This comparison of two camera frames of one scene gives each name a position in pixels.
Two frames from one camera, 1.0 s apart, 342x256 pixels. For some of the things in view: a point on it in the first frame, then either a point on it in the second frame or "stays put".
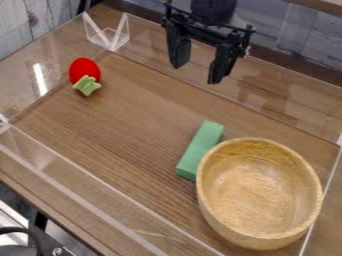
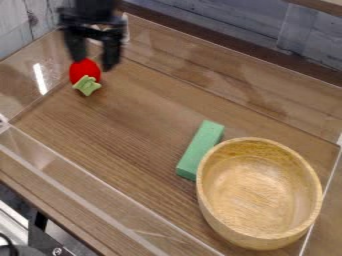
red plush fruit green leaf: x=85 y=75 stays put
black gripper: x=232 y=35 → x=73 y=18
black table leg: x=41 y=221 stays put
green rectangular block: x=209 y=135 stays put
